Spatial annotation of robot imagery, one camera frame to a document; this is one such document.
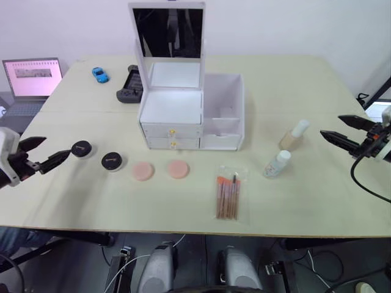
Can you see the pink round makeup sponge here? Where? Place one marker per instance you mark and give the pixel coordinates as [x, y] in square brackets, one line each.
[143, 171]
[178, 169]

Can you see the black metal stand pole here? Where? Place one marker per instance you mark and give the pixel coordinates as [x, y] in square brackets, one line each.
[380, 84]

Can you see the orange brush set clear bag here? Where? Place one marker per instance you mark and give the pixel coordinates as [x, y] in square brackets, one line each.
[228, 198]

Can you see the laptop with white screen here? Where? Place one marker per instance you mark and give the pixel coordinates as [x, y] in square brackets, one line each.
[378, 110]

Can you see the beige foundation bottle white cap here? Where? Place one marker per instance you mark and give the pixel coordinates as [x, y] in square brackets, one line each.
[291, 138]

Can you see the blue toy car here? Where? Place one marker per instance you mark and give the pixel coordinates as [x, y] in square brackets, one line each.
[100, 75]

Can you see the black metal floor bracket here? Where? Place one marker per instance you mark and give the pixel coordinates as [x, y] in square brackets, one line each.
[279, 276]
[122, 271]

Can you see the white organizer with mirror lid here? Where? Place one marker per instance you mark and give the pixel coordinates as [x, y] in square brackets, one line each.
[171, 103]

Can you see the blue jeans leg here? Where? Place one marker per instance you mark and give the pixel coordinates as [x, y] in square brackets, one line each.
[13, 239]

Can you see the light-coloured shoe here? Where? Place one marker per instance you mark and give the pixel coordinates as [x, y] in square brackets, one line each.
[366, 288]

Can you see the grey laptop with pink screen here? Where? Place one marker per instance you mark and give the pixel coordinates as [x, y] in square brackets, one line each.
[32, 77]

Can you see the grey rounded robot foot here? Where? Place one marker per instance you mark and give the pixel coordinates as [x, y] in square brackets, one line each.
[239, 270]
[159, 268]

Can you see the black handheld game controller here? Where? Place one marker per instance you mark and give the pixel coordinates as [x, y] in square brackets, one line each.
[131, 85]

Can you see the white organizer drawer gold knob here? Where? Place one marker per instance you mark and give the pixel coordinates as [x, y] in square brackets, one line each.
[159, 130]
[162, 143]

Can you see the clear bottle white cap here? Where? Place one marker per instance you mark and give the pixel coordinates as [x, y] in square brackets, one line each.
[275, 166]

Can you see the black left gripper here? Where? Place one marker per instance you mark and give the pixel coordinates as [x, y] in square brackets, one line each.
[21, 166]

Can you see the black round compact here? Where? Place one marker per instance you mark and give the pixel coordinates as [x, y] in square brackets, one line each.
[111, 161]
[82, 149]

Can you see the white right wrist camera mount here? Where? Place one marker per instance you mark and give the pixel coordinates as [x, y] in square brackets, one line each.
[387, 116]

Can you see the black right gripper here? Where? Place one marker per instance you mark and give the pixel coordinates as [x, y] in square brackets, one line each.
[371, 143]

